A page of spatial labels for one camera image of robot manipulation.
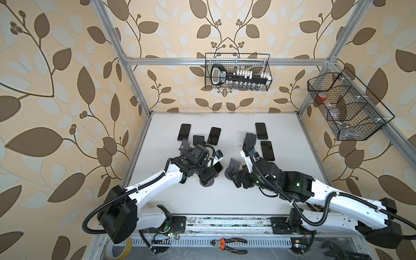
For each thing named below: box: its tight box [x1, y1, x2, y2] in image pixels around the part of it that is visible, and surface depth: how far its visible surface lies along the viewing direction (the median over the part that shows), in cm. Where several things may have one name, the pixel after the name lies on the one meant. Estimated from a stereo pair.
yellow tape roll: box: [104, 236, 133, 260], surface depth 67 cm
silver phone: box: [260, 140, 276, 161], surface depth 101 cm
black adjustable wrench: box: [321, 240, 373, 260], surface depth 68 cm
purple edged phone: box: [177, 123, 192, 141], surface depth 113 cm
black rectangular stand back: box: [242, 132, 258, 152], surface depth 98 cm
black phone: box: [212, 161, 224, 174], surface depth 80 cm
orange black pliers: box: [210, 237, 249, 255], surface depth 71 cm
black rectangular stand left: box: [192, 134, 207, 146], surface depth 96 cm
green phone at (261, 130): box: [255, 122, 269, 140], surface depth 114 cm
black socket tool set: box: [210, 64, 273, 87], surface depth 85 cm
